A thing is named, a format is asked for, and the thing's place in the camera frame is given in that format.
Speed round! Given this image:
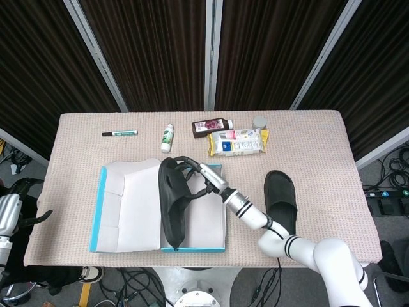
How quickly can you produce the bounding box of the beige woven tablecloth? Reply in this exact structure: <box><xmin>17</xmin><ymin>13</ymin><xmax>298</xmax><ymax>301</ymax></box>
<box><xmin>24</xmin><ymin>110</ymin><xmax>383</xmax><ymax>269</ymax></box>

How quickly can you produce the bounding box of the green white marker pen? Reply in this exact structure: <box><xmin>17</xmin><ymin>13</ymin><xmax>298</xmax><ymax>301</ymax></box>
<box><xmin>102</xmin><ymin>129</ymin><xmax>139</xmax><ymax>138</ymax></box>

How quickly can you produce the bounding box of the yellow edged wipes pack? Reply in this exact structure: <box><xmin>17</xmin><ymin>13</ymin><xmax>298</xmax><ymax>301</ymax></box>
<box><xmin>207</xmin><ymin>129</ymin><xmax>270</xmax><ymax>157</ymax></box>

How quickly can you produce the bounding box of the silver partition post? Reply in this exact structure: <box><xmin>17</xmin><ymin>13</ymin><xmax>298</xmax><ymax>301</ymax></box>
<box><xmin>355</xmin><ymin>126</ymin><xmax>409</xmax><ymax>170</ymax></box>
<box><xmin>63</xmin><ymin>0</ymin><xmax>129</xmax><ymax>112</ymax></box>
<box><xmin>289</xmin><ymin>0</ymin><xmax>364</xmax><ymax>110</ymax></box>
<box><xmin>0</xmin><ymin>127</ymin><xmax>49</xmax><ymax>168</ymax></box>
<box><xmin>203</xmin><ymin>0</ymin><xmax>224</xmax><ymax>111</ymax></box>

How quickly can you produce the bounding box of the teal cardboard shoe box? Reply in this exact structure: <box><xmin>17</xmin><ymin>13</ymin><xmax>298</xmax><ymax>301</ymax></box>
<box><xmin>88</xmin><ymin>158</ymin><xmax>227</xmax><ymax>254</ymax></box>

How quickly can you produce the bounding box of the white black sneaker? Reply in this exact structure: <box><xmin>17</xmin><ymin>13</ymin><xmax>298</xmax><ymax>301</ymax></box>
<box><xmin>79</xmin><ymin>266</ymin><xmax>105</xmax><ymax>284</ymax></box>

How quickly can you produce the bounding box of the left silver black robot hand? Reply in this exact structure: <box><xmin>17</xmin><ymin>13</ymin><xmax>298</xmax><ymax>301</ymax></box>
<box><xmin>0</xmin><ymin>178</ymin><xmax>54</xmax><ymax>237</ymax></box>

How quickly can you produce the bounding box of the small white green bottle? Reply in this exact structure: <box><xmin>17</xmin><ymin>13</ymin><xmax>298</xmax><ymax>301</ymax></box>
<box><xmin>160</xmin><ymin>123</ymin><xmax>175</xmax><ymax>154</ymax></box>

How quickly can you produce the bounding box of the chrome chair base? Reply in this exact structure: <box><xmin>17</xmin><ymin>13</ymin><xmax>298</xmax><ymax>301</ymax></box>
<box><xmin>0</xmin><ymin>280</ymin><xmax>36</xmax><ymax>304</ymax></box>

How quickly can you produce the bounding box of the white pink tube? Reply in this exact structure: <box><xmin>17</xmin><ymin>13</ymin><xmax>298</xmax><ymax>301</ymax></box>
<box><xmin>220</xmin><ymin>129</ymin><xmax>261</xmax><ymax>141</ymax></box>

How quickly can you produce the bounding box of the grey lidded jar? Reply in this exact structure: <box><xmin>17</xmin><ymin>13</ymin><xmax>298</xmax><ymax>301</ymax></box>
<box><xmin>251</xmin><ymin>116</ymin><xmax>268</xmax><ymax>131</ymax></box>

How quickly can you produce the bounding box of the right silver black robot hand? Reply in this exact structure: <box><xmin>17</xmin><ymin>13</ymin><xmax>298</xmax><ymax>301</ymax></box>
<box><xmin>174</xmin><ymin>156</ymin><xmax>229</xmax><ymax>200</ymax></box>

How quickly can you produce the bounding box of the black rubber slipper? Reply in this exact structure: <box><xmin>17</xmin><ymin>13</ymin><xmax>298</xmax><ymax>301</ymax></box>
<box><xmin>263</xmin><ymin>170</ymin><xmax>298</xmax><ymax>238</ymax></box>
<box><xmin>158</xmin><ymin>157</ymin><xmax>199</xmax><ymax>253</ymax></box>

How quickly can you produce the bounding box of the black cable with inline switch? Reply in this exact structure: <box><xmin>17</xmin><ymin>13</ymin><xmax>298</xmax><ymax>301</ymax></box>
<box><xmin>251</xmin><ymin>267</ymin><xmax>282</xmax><ymax>307</ymax></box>

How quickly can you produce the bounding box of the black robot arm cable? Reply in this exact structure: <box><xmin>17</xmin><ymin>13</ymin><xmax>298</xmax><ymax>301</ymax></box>
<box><xmin>265</xmin><ymin>220</ymin><xmax>286</xmax><ymax>307</ymax></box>

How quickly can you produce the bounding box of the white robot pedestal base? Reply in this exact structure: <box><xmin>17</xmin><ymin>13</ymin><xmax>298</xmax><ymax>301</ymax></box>
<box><xmin>153</xmin><ymin>267</ymin><xmax>244</xmax><ymax>307</ymax></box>

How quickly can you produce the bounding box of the dark brown curtain panel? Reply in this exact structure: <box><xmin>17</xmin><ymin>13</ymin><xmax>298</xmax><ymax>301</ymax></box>
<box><xmin>214</xmin><ymin>0</ymin><xmax>348</xmax><ymax>111</ymax></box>
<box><xmin>0</xmin><ymin>0</ymin><xmax>121</xmax><ymax>157</ymax></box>
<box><xmin>298</xmin><ymin>0</ymin><xmax>409</xmax><ymax>161</ymax></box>
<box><xmin>79</xmin><ymin>0</ymin><xmax>206</xmax><ymax>112</ymax></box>

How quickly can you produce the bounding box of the black floor cable bundle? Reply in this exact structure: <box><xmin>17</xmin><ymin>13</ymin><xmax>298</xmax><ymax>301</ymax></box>
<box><xmin>0</xmin><ymin>139</ymin><xmax>33</xmax><ymax>175</ymax></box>
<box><xmin>98</xmin><ymin>267</ymin><xmax>167</xmax><ymax>307</ymax></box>
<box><xmin>376</xmin><ymin>146</ymin><xmax>409</xmax><ymax>190</ymax></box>

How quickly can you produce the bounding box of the brown bottle with label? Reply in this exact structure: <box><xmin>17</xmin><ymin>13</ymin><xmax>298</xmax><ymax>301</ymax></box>
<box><xmin>191</xmin><ymin>118</ymin><xmax>234</xmax><ymax>139</ymax></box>

